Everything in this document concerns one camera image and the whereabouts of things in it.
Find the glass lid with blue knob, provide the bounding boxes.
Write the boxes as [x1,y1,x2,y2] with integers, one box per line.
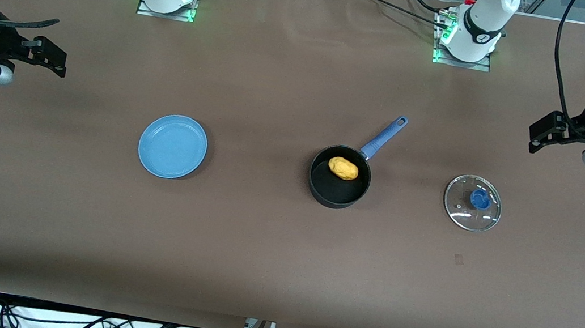
[440,172,507,235]

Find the yellow potato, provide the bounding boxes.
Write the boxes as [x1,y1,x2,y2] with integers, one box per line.
[326,156,361,183]

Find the blue round plate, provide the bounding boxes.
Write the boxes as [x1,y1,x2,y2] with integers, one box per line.
[134,110,212,184]

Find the brown table cover sheet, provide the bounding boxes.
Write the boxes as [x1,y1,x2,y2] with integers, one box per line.
[0,0,585,328]

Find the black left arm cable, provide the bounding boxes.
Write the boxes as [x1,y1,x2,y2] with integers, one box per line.
[544,0,585,133]

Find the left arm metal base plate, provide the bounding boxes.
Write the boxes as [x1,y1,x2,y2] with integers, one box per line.
[430,10,498,72]

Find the short black table cable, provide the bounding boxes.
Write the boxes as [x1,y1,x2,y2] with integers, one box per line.
[397,0,453,16]

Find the long black table cable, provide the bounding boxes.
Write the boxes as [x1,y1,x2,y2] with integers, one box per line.
[340,0,449,25]

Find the black pot with blue handle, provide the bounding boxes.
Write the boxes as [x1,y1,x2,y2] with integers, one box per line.
[304,104,410,218]

